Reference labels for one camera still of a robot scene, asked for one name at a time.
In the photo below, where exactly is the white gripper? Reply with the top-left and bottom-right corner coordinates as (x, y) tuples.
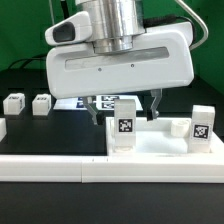
(46, 22), (194, 125)

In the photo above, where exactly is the white square table top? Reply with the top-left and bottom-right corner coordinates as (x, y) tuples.
(106, 117), (224, 158)

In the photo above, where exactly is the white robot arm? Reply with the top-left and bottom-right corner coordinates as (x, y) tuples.
(45, 0), (194, 124)

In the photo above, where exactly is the white sheet with AprilTags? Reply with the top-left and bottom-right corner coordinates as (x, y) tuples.
(53, 95), (142, 111)

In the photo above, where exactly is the white U-shaped obstacle fence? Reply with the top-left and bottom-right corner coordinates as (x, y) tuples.
(0, 154), (224, 183)

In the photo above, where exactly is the black cable to robot base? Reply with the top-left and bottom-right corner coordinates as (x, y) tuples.
(7, 54), (48, 70)

